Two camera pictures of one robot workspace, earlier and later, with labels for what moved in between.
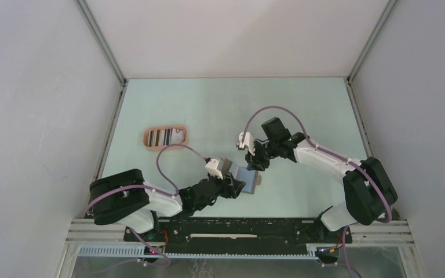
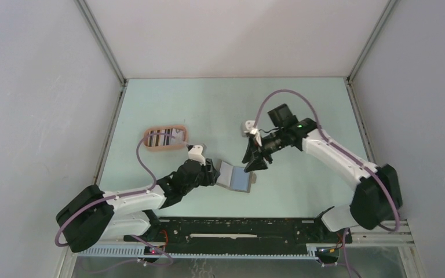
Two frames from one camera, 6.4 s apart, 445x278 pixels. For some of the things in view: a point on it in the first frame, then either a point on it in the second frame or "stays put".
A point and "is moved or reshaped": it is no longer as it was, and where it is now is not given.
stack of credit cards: x=166 y=137 stays put
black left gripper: x=231 y=187 -> x=210 y=174
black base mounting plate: x=240 y=231 stays put
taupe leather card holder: x=251 y=178 is moved or reshaped
